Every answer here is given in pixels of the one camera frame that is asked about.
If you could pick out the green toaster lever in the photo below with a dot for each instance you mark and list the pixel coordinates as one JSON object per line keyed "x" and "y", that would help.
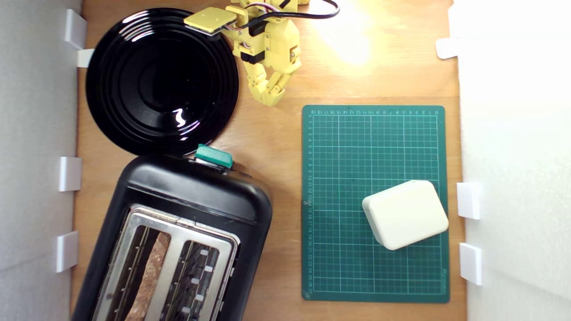
{"x": 214, "y": 156}

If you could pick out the black two-slot toaster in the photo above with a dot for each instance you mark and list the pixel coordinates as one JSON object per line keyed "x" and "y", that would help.
{"x": 192, "y": 196}

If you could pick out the green cutting mat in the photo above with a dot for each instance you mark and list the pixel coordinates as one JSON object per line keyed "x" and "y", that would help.
{"x": 352, "y": 156}

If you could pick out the black plate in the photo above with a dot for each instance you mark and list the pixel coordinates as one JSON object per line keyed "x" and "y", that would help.
{"x": 156, "y": 84}

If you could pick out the white block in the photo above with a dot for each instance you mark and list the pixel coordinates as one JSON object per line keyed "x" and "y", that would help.
{"x": 406, "y": 214}

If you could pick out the brown bread slice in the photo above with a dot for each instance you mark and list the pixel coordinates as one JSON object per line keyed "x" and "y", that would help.
{"x": 149, "y": 276}

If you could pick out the yellow square camera box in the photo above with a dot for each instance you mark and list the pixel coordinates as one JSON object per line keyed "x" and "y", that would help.
{"x": 209, "y": 20}

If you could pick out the white wall clip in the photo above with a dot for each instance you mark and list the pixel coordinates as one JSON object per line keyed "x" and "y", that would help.
{"x": 84, "y": 58}
{"x": 75, "y": 29}
{"x": 471, "y": 264}
{"x": 67, "y": 251}
{"x": 469, "y": 200}
{"x": 447, "y": 47}
{"x": 70, "y": 174}

